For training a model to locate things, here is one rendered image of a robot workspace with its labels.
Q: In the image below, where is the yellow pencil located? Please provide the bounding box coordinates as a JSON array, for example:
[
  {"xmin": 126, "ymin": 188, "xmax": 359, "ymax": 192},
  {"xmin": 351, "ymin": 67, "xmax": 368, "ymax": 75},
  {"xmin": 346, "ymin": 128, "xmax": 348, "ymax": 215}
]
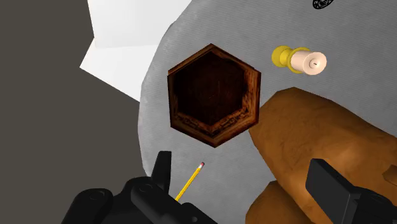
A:
[{"xmin": 174, "ymin": 162, "xmax": 205, "ymax": 202}]

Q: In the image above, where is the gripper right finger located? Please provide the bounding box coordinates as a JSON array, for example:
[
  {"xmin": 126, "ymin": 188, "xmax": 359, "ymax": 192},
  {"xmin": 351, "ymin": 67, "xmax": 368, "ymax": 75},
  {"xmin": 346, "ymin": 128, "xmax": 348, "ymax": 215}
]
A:
[{"xmin": 305, "ymin": 158, "xmax": 397, "ymax": 224}]

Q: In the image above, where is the brown hexagonal wooden box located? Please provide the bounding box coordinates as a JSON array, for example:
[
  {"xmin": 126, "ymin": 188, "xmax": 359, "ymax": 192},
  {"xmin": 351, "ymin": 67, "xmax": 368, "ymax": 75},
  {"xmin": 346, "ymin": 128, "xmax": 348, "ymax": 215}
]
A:
[{"xmin": 167, "ymin": 43, "xmax": 262, "ymax": 148}]

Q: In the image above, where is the black mesh object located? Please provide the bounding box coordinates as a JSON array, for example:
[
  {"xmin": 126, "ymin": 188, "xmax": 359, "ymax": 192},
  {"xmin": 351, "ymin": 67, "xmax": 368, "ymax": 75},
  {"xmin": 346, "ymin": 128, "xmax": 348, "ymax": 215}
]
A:
[{"xmin": 312, "ymin": 0, "xmax": 336, "ymax": 10}]

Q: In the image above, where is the yellow and cream candle holder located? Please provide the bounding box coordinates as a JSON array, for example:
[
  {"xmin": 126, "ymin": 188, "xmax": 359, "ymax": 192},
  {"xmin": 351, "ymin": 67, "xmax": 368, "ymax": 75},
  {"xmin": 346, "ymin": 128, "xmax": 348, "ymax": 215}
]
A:
[{"xmin": 271, "ymin": 45, "xmax": 328, "ymax": 76}]

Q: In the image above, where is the brown leather cushion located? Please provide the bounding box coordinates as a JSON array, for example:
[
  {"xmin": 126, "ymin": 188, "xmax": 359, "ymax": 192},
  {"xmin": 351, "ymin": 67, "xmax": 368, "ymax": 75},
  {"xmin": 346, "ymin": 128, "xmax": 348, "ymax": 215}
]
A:
[{"xmin": 244, "ymin": 87, "xmax": 397, "ymax": 224}]

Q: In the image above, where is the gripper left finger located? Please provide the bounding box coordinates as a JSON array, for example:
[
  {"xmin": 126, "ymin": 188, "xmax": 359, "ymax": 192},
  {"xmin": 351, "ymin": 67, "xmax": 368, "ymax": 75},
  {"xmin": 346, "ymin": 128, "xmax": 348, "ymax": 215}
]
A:
[{"xmin": 60, "ymin": 150, "xmax": 199, "ymax": 224}]

